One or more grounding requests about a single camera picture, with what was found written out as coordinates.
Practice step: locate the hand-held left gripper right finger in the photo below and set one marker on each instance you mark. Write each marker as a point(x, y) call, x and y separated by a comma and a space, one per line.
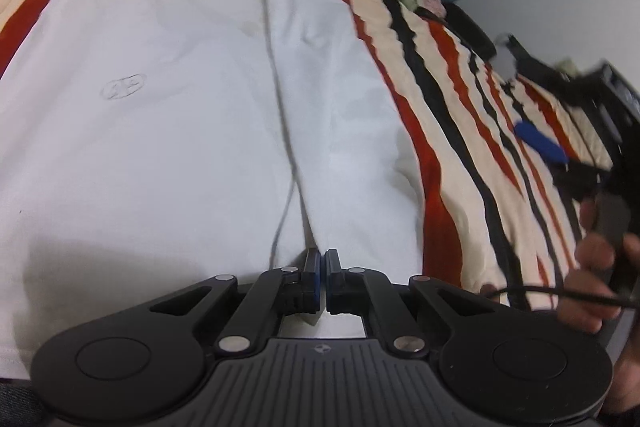
point(332, 282)

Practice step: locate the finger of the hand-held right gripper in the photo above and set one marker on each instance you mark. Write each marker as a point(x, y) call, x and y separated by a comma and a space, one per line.
point(525, 57)
point(540, 142)

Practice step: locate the small pink garment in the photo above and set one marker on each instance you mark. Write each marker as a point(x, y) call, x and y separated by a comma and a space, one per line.
point(435, 4)

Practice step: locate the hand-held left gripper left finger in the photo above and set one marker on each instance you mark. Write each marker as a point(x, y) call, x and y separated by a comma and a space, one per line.
point(311, 282)

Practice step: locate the person's right hand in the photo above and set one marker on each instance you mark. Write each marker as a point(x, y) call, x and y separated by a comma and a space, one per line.
point(592, 257)

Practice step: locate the black armchair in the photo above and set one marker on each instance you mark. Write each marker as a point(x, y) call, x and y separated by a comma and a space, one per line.
point(465, 29)

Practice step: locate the white t-shirt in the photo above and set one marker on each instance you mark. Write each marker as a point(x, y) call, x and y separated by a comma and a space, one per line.
point(175, 107)

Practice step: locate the red black striped blanket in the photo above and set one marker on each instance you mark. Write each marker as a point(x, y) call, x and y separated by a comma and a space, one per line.
point(465, 157)

